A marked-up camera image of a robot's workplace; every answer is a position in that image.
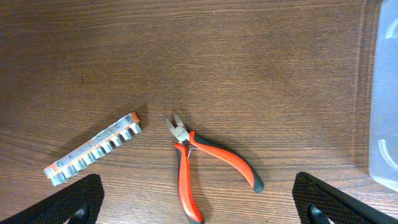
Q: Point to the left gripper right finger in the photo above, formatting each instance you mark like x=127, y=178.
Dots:
x=318, y=202

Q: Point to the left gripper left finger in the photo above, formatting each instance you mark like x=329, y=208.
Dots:
x=79, y=203

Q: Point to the clear plastic container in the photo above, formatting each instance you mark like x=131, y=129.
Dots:
x=383, y=122

